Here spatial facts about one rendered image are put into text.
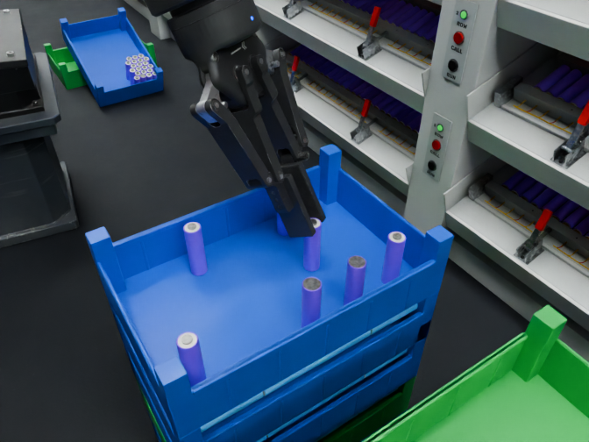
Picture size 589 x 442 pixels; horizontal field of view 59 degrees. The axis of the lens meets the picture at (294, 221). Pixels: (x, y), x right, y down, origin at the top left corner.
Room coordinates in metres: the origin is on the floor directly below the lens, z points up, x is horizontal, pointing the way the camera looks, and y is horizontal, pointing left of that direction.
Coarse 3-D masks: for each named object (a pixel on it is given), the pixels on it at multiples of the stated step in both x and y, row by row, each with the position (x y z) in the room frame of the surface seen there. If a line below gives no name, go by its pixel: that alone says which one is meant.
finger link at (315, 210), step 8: (288, 168) 0.43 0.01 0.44; (296, 168) 0.42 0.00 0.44; (296, 176) 0.42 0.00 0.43; (304, 176) 0.42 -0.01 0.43; (296, 184) 0.42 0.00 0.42; (304, 184) 0.42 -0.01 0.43; (304, 192) 0.42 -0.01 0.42; (312, 192) 0.42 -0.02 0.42; (304, 200) 0.42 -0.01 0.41; (312, 200) 0.41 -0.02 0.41; (312, 208) 0.41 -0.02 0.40; (320, 208) 0.41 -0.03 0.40; (312, 216) 0.41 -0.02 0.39; (320, 216) 0.41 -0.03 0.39
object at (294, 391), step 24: (432, 312) 0.37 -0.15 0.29; (384, 336) 0.33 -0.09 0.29; (408, 336) 0.35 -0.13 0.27; (336, 360) 0.30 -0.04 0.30; (360, 360) 0.31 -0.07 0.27; (384, 360) 0.33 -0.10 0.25; (288, 384) 0.31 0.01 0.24; (312, 384) 0.28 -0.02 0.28; (336, 384) 0.30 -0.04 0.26; (264, 408) 0.25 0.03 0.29; (288, 408) 0.27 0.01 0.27; (168, 432) 0.25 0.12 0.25; (192, 432) 0.21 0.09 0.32; (216, 432) 0.23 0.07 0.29; (240, 432) 0.24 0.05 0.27; (264, 432) 0.25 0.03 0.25
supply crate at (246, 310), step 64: (256, 192) 0.47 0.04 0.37; (320, 192) 0.52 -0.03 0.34; (128, 256) 0.39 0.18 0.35; (256, 256) 0.42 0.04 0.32; (320, 256) 0.42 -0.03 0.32; (384, 256) 0.42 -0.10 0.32; (448, 256) 0.37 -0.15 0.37; (128, 320) 0.29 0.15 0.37; (192, 320) 0.33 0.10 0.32; (256, 320) 0.33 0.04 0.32; (320, 320) 0.29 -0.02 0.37; (384, 320) 0.33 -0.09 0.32; (256, 384) 0.25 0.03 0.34
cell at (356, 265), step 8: (352, 256) 0.35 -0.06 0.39; (360, 256) 0.35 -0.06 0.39; (352, 264) 0.34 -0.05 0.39; (360, 264) 0.34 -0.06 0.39; (352, 272) 0.34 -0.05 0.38; (360, 272) 0.34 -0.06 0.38; (352, 280) 0.34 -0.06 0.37; (360, 280) 0.34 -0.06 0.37; (344, 288) 0.35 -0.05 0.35; (352, 288) 0.34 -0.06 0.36; (360, 288) 0.34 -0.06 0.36; (344, 296) 0.34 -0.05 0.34; (352, 296) 0.34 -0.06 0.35; (360, 296) 0.34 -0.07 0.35; (344, 304) 0.34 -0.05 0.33
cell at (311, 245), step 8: (320, 224) 0.40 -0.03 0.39; (320, 232) 0.40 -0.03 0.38; (304, 240) 0.40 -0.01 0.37; (312, 240) 0.40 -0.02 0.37; (320, 240) 0.40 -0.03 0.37; (304, 248) 0.40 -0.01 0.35; (312, 248) 0.40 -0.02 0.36; (320, 248) 0.40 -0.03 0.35; (304, 256) 0.40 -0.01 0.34; (312, 256) 0.40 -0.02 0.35; (304, 264) 0.40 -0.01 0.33; (312, 264) 0.40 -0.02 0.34
